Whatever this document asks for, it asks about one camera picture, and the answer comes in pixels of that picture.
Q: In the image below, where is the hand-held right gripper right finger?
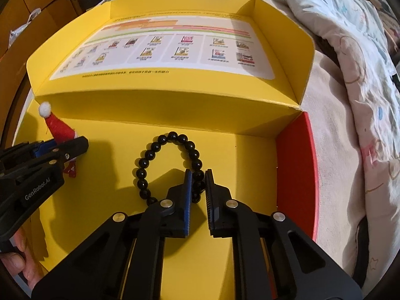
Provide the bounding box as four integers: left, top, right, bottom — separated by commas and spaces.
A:
204, 169, 363, 300

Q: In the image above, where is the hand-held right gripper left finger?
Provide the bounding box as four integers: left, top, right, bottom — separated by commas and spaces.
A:
31, 169, 193, 300

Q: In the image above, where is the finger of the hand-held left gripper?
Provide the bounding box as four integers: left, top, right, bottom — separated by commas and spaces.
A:
0, 140, 61, 171
0, 136, 90, 182

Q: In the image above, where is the black bead bracelet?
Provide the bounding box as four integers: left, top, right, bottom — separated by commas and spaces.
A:
135, 131, 206, 207

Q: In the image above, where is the yellow cardboard box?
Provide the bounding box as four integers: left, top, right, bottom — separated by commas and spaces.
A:
23, 0, 319, 300

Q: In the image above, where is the person's left hand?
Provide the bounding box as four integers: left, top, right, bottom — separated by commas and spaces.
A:
0, 229, 43, 292

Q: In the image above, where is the clear plastic bag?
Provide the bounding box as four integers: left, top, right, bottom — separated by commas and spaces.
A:
9, 8, 42, 45

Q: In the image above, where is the pale printed quilt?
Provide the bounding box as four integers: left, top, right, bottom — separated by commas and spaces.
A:
265, 0, 400, 297

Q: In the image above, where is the brown and red bead bracelet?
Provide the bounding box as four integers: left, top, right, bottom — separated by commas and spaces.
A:
62, 161, 78, 179

